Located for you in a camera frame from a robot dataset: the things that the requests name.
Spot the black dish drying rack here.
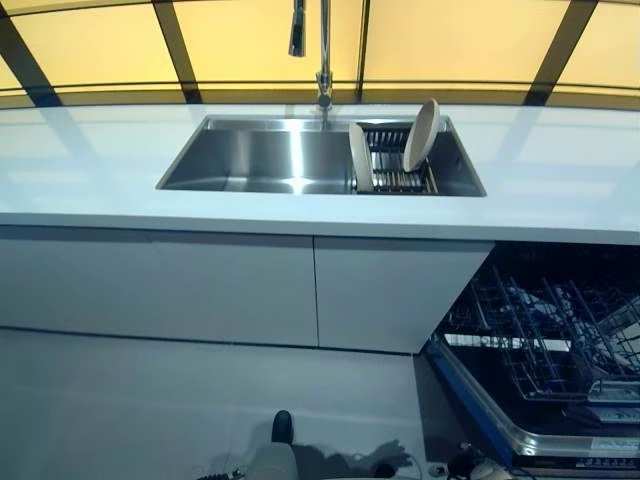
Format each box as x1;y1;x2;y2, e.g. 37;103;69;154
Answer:
349;119;441;195

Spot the robot left leg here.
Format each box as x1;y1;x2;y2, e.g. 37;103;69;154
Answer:
248;409;302;480

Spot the dark window frame grid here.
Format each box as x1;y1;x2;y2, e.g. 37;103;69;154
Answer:
0;0;640;109

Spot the stainless steel sink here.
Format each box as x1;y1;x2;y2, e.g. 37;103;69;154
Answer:
155;113;488;198

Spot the beige round plate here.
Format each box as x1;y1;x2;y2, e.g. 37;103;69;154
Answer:
348;122;375;193
402;97;441;174

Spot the white cabinet door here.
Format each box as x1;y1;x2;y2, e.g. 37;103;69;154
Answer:
0;224;201;342
313;236;495;355
148;232;321;349

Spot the black dishwasher door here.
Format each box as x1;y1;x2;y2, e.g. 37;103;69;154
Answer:
427;332;640;480

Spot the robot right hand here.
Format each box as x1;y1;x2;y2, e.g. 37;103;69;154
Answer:
447;444;502;480

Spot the small metal dishwasher tray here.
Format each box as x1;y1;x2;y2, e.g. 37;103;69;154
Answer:
586;377;640;405

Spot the chrome gooseneck faucet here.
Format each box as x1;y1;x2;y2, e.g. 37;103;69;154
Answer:
287;0;335;112

